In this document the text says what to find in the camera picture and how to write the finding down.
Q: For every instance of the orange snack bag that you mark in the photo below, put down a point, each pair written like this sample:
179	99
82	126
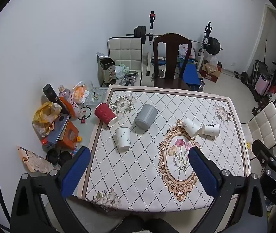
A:
78	94

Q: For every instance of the white squat rack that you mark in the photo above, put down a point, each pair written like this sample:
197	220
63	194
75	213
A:
151	36

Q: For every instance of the white plastic bag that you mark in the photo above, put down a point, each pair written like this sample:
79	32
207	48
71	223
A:
185	51

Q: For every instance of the white speckled paper cup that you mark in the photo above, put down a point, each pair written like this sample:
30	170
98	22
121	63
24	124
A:
191	126
123	138

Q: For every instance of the clear plastic bag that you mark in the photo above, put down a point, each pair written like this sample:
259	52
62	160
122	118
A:
212	60

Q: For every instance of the black dumbbell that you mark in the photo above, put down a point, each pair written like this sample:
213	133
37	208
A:
243	75

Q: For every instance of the dark tea gift box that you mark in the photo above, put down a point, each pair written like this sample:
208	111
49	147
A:
107	74

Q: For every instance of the pale green plastic bag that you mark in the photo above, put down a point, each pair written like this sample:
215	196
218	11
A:
121	70

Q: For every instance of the yellow plastic bag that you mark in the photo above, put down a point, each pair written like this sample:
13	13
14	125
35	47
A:
44	116

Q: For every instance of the white padded chair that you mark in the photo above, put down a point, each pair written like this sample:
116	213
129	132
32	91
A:
126	51
266	123

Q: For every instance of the black bowl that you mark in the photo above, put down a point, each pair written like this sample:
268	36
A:
65	158
52	155

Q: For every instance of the orange cardboard box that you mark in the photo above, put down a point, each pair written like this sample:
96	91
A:
67	136

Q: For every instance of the orange drink bottle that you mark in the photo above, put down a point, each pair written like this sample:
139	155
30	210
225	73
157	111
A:
70	105

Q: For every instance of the pink suitcase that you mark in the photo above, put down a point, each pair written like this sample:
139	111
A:
262	84

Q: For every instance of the floral diamond pattern tablecloth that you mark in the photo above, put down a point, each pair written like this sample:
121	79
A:
140	167

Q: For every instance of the red ribbed paper cup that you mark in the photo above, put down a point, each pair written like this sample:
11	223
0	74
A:
104	114

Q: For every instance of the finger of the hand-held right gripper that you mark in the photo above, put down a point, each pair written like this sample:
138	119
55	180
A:
264	154

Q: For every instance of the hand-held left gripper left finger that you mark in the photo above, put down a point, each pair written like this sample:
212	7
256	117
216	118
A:
76	172

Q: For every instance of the orange printed booklet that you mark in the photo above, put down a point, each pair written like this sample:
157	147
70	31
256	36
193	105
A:
33	161

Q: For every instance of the clear glass tray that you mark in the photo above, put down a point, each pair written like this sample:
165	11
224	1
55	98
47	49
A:
96	95

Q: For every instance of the red cardboard box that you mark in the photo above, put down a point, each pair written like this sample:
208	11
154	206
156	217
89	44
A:
210	74

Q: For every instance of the white cup with black print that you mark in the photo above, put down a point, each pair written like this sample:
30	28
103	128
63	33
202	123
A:
211	129

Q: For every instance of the barbell with black plates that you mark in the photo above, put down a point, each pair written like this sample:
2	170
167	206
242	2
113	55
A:
213	45

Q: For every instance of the white door frame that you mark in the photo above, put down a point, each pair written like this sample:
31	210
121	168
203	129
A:
261	41

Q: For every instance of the black thermos flask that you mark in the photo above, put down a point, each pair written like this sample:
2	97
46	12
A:
52	94

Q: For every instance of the purple drink bottle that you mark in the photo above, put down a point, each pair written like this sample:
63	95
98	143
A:
64	92

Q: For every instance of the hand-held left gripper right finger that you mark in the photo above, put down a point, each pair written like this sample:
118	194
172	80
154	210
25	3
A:
202	172

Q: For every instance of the grey plastic cup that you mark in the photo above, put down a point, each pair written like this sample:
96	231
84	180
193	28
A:
145	116

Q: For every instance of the blue weight bench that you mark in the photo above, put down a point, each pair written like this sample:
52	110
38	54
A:
191	74

